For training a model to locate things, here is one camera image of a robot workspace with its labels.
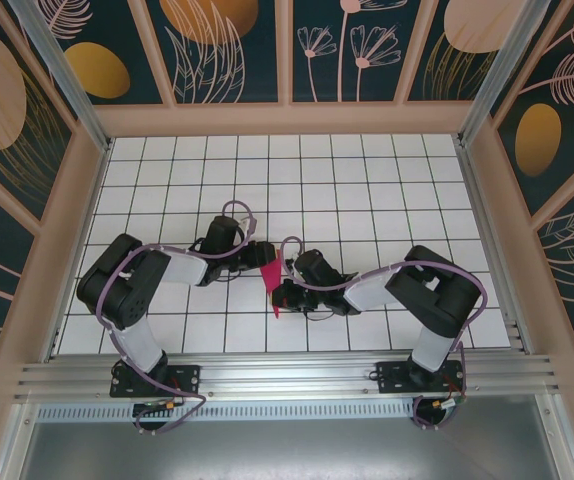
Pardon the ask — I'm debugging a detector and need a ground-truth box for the grey metal sheet panel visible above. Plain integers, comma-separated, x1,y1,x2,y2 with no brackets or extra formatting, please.
14,418,566,480

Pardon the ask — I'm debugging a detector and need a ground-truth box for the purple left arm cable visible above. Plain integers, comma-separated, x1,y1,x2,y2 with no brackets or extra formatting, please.
95,199,259,436

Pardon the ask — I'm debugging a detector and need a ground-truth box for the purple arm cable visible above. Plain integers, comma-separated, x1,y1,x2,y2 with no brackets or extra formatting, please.
279,237,491,432
95,199,259,436

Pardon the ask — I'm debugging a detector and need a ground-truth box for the aluminium mounting rail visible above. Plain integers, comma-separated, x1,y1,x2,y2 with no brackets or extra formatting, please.
14,353,561,402

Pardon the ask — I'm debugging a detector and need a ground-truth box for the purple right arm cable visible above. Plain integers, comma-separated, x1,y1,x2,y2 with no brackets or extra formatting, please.
279,237,491,432

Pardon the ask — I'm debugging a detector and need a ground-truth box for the slotted grey cable duct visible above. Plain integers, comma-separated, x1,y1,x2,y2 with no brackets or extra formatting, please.
36,403,418,422

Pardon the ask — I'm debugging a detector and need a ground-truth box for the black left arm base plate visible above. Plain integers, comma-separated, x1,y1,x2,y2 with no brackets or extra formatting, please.
109,363,203,399

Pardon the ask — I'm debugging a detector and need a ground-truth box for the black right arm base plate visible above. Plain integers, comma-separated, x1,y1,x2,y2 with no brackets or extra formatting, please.
375,360,468,396

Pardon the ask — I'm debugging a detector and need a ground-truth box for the aluminium frame post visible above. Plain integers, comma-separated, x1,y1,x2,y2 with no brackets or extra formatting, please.
5,0,114,153
456,0,554,149

